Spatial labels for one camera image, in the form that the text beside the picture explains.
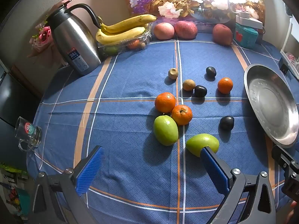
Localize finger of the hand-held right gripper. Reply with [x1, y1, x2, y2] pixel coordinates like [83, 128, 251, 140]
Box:
[272, 145, 293, 169]

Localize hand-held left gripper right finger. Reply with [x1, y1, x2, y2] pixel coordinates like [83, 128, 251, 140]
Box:
[200, 146, 278, 224]

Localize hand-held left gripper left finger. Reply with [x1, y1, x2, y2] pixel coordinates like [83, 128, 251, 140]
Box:
[31, 145, 105, 224]

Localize pointed green jujube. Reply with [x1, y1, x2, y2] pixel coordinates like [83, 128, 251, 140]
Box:
[186, 134, 220, 157]

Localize round steel plate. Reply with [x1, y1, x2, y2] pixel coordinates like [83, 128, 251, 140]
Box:
[243, 63, 299, 148]

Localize round green jujube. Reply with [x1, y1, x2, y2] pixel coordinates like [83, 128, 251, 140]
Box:
[153, 115, 178, 146]

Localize tangerine with looped stem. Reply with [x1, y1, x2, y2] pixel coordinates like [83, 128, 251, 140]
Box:
[218, 77, 233, 94]

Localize smooth brown kiwi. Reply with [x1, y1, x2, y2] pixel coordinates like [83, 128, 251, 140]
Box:
[183, 79, 196, 91]

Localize person's right hand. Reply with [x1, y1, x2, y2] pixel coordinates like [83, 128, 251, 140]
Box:
[288, 200, 299, 220]

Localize blue plaid tablecloth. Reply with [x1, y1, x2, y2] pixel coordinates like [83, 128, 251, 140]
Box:
[27, 34, 299, 224]

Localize glass mug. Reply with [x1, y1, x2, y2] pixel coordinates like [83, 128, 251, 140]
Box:
[14, 117, 42, 152]

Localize colourful printed bag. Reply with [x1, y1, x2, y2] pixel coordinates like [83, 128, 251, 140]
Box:
[0, 162, 31, 220]

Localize black power adapter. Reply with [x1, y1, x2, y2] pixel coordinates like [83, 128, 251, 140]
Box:
[279, 58, 290, 74]

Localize pink plastic bag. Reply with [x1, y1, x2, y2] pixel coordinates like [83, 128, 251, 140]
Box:
[285, 52, 299, 66]

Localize black appliance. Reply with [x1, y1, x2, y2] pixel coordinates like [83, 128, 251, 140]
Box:
[0, 63, 42, 131]

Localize teal plastic box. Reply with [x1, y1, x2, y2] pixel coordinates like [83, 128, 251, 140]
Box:
[235, 23, 259, 48]

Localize clear plastic fruit container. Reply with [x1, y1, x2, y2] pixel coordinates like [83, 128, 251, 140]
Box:
[98, 29, 152, 57]

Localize steel thermos jug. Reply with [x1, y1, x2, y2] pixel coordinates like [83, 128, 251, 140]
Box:
[47, 0, 102, 76]

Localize small orange in container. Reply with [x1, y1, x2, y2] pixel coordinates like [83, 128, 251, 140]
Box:
[127, 39, 141, 50]

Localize dark red apple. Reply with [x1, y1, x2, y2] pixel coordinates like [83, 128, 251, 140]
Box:
[212, 24, 233, 46]

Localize yellow banana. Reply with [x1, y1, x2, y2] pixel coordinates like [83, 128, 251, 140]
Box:
[100, 14, 157, 33]
[101, 24, 149, 35]
[96, 27, 146, 45]

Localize pink artificial flowers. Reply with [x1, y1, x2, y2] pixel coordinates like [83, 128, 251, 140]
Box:
[27, 21, 55, 59]

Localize pale pink apple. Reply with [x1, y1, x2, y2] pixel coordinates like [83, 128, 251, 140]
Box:
[154, 23, 175, 40]

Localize floral painting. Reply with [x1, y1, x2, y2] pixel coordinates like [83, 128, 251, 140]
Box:
[119, 0, 267, 32]

